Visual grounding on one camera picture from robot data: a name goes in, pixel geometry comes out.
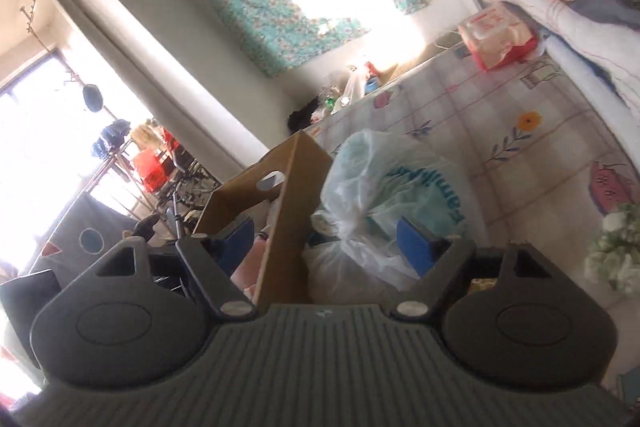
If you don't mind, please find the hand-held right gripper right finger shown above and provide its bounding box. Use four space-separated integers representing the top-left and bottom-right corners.
390 216 556 320

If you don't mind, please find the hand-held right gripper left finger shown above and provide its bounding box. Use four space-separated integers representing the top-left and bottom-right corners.
92 216 258 322

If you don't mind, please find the pink plush toy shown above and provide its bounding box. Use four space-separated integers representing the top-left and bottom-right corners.
231 229 273 303

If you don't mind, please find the brown cardboard box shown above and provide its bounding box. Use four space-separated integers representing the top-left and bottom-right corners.
192 131 335 305

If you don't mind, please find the white plastic bag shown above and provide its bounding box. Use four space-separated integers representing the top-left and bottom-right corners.
302 129 468 293

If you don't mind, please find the bicycle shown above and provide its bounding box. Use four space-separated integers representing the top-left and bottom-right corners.
155 162 221 218

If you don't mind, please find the red plastic stool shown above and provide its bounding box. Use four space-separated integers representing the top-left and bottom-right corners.
132 149 171 190

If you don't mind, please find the black bag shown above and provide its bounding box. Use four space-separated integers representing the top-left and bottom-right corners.
287 99 326 132

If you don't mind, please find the grey cloth with shapes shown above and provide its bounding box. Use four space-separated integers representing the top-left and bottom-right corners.
30 192 151 288

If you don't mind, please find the checked printed bed sheet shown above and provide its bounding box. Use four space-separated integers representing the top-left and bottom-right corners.
300 22 640 408

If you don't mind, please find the blue hanging cloth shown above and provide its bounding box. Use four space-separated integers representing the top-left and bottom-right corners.
92 119 131 158

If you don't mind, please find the clear plastic bag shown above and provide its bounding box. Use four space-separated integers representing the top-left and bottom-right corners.
340 67 372 108

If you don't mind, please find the green scrunchie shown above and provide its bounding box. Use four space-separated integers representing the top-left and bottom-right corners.
585 202 640 295

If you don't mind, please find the red wet wipes pack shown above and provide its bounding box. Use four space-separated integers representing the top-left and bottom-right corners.
457 4 543 72

